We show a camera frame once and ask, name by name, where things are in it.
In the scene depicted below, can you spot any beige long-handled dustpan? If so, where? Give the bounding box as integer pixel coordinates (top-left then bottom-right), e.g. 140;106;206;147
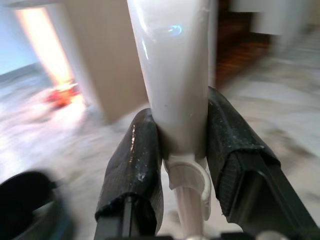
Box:
126;0;219;222

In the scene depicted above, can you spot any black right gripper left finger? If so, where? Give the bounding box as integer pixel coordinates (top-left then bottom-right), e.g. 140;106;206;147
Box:
93;107;165;240

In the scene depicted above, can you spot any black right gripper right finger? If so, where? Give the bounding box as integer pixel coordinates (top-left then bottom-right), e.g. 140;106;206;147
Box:
206;86;320;240

